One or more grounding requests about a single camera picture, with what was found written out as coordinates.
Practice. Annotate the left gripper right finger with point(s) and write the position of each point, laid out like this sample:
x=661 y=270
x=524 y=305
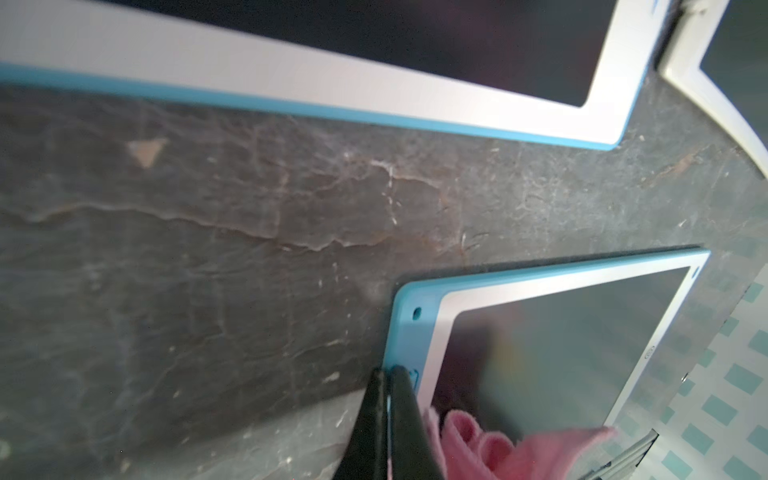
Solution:
x=410 y=451

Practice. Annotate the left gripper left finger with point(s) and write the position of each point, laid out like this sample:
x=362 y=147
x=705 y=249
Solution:
x=366 y=454

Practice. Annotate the pink cleaning cloth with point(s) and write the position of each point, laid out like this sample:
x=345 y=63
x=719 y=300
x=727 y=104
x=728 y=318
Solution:
x=463 y=450

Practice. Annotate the blue front drawing tablet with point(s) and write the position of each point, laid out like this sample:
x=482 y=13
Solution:
x=539 y=349

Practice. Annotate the blue drawing tablet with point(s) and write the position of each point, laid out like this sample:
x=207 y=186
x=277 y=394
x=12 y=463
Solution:
x=556 y=72
x=539 y=349

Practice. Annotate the blue rear drawing tablet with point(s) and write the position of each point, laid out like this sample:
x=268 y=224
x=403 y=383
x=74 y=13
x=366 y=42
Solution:
x=556 y=72

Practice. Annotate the white drawing tablet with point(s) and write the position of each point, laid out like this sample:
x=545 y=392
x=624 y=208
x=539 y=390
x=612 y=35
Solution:
x=717 y=57

